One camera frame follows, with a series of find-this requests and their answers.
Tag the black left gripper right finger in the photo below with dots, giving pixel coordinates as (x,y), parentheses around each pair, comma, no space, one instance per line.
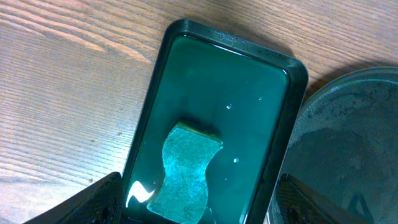
(299,203)

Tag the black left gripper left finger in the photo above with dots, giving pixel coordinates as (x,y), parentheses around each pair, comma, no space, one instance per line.
(99,203)

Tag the green wavy sponge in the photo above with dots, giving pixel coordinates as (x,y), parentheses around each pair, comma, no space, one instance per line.
(186,154)

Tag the black round tray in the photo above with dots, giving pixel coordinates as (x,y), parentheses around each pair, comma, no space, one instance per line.
(344,146)

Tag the black rectangular tray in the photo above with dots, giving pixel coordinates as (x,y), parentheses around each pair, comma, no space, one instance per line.
(245,94)

